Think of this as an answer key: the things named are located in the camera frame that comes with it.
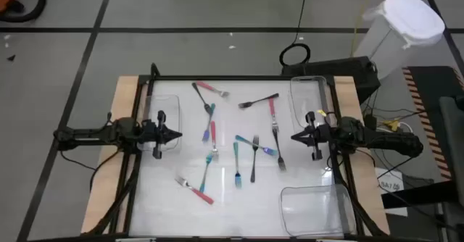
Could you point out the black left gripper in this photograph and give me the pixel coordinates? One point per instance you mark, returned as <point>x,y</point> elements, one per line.
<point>150,133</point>

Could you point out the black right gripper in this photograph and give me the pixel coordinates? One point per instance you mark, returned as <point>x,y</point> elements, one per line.
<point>320,135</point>

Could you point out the iridescent rainbow fork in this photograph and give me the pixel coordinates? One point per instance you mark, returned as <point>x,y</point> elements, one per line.
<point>244,140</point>
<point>205,173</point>
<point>209,120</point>
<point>236,155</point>

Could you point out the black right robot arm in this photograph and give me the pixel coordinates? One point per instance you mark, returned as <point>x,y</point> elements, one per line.
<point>380,138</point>

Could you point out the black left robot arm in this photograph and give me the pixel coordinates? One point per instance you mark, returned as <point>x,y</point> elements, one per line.
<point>90,135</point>

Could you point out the clear plastic bin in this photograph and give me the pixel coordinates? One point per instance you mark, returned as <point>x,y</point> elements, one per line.
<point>170,104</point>
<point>304,97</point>
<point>311,209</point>

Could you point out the wooden table board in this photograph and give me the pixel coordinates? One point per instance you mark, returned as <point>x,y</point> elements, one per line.
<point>123,93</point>

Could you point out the black perforated case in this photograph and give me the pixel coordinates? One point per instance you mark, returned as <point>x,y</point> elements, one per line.
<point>333,71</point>

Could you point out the yellow plug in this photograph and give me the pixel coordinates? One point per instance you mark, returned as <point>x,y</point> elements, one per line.
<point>391,125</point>

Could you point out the white paper label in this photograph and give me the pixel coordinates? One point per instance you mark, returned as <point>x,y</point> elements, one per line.
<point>389,184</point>

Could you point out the black metal bar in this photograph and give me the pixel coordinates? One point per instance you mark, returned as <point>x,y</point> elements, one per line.
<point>417,197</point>

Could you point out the black hazard striped mat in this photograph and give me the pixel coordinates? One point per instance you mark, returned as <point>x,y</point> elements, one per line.
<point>427,86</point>

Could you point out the white trash bin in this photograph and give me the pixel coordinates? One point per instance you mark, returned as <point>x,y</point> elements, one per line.
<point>406,21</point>

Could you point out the black floor scrap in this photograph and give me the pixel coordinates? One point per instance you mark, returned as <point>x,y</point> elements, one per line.
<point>11,57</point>

